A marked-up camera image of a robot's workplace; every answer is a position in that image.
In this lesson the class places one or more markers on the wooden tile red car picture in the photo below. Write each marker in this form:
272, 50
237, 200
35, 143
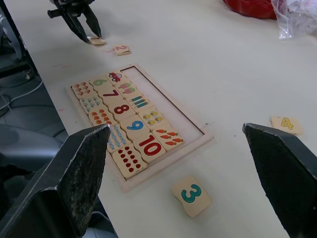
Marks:
115, 77

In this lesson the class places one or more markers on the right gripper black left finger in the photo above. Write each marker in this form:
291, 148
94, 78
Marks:
81, 173

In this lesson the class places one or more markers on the wooden tile red number 8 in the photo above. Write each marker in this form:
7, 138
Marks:
121, 109

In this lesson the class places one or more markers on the wooden tile pencils picture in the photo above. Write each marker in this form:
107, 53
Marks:
138, 102

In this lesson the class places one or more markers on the wooden tile red number 10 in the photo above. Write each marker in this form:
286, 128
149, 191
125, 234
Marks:
149, 147

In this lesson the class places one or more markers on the wooden tile orange leaves picture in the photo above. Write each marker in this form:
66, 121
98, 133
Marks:
100, 116

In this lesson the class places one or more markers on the black equipment stand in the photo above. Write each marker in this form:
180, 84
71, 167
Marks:
15, 32

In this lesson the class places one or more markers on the wooden tile ice creams picture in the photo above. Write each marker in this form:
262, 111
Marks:
126, 88

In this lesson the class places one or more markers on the wooden tile teal number 3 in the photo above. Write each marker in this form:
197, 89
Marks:
192, 196

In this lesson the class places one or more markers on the dark grey rounded seat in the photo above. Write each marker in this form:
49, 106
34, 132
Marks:
24, 146

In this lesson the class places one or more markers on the wooden tile pink number 2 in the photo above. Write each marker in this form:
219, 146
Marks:
121, 50

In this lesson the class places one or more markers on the wooden number puzzle board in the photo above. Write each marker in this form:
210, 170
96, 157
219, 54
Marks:
173, 109

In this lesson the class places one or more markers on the clear plastic bag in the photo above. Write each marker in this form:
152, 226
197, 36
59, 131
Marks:
297, 17

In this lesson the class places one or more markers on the wooden tile blue number 9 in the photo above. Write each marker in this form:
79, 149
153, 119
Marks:
135, 126

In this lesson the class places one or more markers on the wooden tile blue candies picture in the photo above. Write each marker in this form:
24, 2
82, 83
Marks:
117, 138

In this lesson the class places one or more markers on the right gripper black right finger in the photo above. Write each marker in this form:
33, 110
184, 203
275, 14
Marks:
284, 173

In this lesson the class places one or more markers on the wooden tile yellow number 4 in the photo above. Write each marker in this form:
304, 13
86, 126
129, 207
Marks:
286, 124

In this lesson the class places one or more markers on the wooden tile green number 6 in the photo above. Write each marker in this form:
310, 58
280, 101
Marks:
100, 83

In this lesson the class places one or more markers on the wooden tile red number 1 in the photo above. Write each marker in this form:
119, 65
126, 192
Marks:
97, 41

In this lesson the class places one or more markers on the wooden tile orange carrots picture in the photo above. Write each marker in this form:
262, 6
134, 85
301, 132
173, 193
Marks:
169, 137

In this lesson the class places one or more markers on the wooden tile red ladybugs picture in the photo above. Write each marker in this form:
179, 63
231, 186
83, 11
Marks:
128, 160

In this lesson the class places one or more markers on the wooden tile blue raindrops picture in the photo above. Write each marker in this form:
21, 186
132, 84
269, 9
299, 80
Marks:
90, 104

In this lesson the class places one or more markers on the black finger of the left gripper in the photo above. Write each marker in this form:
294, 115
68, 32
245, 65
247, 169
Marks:
92, 22
75, 24

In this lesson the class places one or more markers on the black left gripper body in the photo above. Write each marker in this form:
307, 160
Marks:
71, 7

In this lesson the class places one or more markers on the wooden tile red mushrooms picture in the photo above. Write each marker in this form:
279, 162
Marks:
81, 89

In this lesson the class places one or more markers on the wooden tile maroon number 7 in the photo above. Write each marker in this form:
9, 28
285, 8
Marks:
111, 94

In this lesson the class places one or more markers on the red plastic container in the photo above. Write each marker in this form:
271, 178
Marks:
250, 8

